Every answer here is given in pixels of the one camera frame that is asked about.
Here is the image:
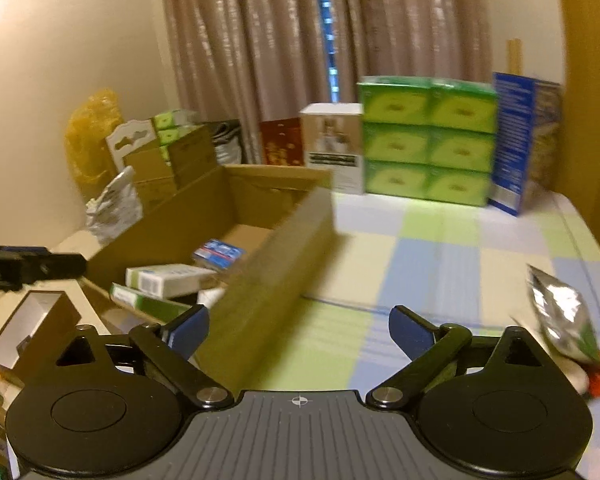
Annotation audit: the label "small brown box white inside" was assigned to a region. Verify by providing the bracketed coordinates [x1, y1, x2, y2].
[0, 290, 82, 388]

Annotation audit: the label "wooden wardrobe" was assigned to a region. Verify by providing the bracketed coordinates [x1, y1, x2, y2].
[552, 0, 600, 281]

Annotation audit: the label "stack of green tissue packs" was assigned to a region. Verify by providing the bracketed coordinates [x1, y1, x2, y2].
[356, 76, 498, 207]

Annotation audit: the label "silver foil bag green label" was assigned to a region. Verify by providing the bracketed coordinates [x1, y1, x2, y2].
[511, 264, 600, 363]

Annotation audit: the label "white cardboard hanger card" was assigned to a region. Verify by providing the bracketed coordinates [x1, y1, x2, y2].
[104, 115, 158, 171]

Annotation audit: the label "silver printed bag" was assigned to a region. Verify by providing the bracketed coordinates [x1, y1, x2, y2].
[85, 166, 143, 246]

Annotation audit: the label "black and white bag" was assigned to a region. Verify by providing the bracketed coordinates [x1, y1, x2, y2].
[207, 119, 243, 166]

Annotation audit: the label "beige curtain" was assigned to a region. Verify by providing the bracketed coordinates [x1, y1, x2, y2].
[157, 0, 493, 166]

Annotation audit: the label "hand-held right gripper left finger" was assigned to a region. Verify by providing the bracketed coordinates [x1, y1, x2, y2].
[56, 304, 233, 409]

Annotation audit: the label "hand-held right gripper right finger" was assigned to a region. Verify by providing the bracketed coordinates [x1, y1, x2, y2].
[365, 305, 557, 409]

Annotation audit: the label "white product box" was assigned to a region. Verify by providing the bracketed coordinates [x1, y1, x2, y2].
[299, 103, 366, 195]

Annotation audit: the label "small brown cardboard box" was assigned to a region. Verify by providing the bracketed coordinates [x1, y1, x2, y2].
[124, 125, 217, 213]

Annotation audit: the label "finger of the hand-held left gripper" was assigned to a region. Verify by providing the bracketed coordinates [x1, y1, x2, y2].
[42, 251, 88, 281]

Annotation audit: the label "blue and red small box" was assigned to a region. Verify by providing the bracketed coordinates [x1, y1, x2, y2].
[191, 239, 247, 272]

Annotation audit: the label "dark red gift box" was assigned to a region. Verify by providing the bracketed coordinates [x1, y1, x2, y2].
[259, 118, 303, 166]

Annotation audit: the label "checked cloth covered desktop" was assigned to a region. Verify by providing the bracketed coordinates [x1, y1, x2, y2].
[195, 191, 600, 480]

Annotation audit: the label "small green tissue packs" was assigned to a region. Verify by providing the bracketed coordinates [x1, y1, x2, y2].
[151, 109, 199, 161]

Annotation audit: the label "slim white box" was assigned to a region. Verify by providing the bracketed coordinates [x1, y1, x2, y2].
[197, 287, 227, 309]

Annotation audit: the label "blue milk carton case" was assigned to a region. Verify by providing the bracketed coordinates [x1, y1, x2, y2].
[489, 72, 563, 217]

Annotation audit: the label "yellow plastic bag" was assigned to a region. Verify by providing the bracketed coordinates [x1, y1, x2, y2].
[64, 89, 120, 196]

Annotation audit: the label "wooden sticks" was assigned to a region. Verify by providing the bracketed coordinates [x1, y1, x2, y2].
[506, 37, 523, 76]

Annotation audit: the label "green and white medicine box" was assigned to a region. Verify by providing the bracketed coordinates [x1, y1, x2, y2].
[109, 282, 193, 325]

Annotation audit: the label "large cardboard box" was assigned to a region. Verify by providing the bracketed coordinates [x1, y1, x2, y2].
[82, 164, 337, 396]

